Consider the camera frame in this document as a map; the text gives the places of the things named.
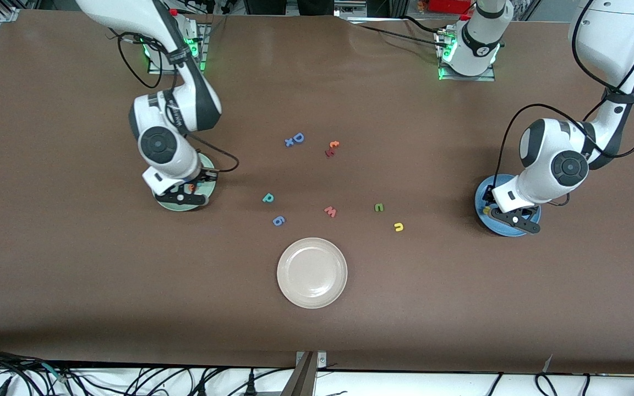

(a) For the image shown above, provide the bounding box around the pale green plate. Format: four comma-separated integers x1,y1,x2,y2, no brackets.
155,154,217,212

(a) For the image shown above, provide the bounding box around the blue plate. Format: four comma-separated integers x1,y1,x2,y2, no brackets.
474,174,542,238

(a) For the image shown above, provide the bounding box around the beige plate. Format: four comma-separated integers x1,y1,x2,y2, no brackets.
276,237,348,310

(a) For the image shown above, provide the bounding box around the brown table cover sheet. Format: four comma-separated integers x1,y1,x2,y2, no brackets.
0,10,634,375

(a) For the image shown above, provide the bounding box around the red box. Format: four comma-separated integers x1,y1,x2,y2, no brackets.
426,0,473,15

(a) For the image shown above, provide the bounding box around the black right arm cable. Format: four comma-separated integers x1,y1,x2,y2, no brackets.
117,32,239,173

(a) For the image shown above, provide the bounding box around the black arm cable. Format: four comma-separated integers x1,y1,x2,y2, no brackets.
494,16,634,207
117,32,239,173

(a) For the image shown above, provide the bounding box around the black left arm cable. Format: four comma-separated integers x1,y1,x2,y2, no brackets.
494,16,634,207

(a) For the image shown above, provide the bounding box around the thin black table cable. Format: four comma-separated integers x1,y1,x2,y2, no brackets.
357,24,452,47
402,15,450,35

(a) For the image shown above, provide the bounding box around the metal table edge bracket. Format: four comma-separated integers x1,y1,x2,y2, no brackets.
281,351,327,396

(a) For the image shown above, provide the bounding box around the teal floor cable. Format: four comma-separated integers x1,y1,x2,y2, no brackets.
42,362,69,384

